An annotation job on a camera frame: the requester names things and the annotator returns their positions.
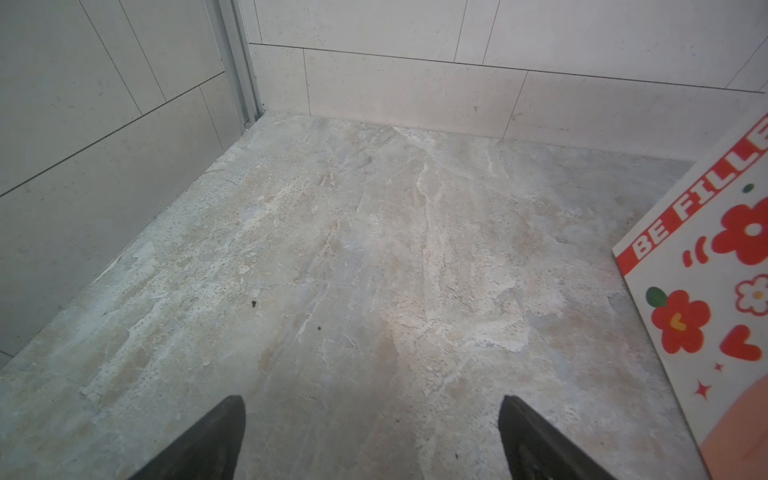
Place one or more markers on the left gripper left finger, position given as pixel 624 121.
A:
pixel 209 449

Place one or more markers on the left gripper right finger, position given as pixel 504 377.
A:
pixel 535 449

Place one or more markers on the white floral paper bag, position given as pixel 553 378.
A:
pixel 696 267

